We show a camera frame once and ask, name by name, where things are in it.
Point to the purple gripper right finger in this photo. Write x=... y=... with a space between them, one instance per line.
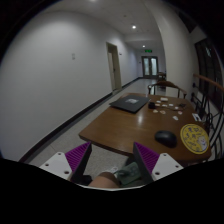
x=153 y=166

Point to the wooden chair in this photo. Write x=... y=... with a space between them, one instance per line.
x=168 y=84

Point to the wooden handrail with railing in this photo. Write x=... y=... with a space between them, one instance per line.
x=208 y=98

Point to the person's knee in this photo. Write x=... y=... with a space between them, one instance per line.
x=105 y=180

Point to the door on left wall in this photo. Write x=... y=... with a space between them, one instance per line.
x=114 y=66

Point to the double door at corridor end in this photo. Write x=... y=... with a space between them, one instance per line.
x=150 y=66

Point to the green exit sign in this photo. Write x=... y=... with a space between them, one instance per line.
x=148 y=51

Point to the white rectangular block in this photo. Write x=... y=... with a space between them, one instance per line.
x=164 y=99

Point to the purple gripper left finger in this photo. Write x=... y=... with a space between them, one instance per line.
x=70 y=165

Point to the black closed laptop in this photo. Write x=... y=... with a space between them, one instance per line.
x=130 y=103

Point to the small black box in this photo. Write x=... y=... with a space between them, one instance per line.
x=151 y=105

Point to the black computer mouse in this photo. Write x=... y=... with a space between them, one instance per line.
x=166 y=138

